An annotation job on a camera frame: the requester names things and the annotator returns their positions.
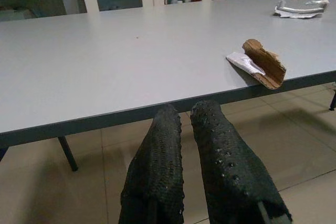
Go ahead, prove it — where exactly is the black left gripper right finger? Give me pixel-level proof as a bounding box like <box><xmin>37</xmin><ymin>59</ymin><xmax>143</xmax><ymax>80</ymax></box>
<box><xmin>190</xmin><ymin>100</ymin><xmax>292</xmax><ymax>224</ymax></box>

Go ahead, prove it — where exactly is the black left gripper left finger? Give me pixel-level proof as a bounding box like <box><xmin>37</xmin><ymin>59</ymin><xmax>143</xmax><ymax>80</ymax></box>
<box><xmin>118</xmin><ymin>104</ymin><xmax>185</xmax><ymax>224</ymax></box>

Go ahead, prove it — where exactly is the torn brown cardboard piece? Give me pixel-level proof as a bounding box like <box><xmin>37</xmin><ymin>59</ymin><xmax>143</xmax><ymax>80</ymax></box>
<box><xmin>226</xmin><ymin>39</ymin><xmax>287</xmax><ymax>90</ymax></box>

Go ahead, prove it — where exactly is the black folding table leg frame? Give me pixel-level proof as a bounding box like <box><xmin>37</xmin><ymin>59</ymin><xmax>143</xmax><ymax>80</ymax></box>
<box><xmin>0</xmin><ymin>82</ymin><xmax>336</xmax><ymax>172</ymax></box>

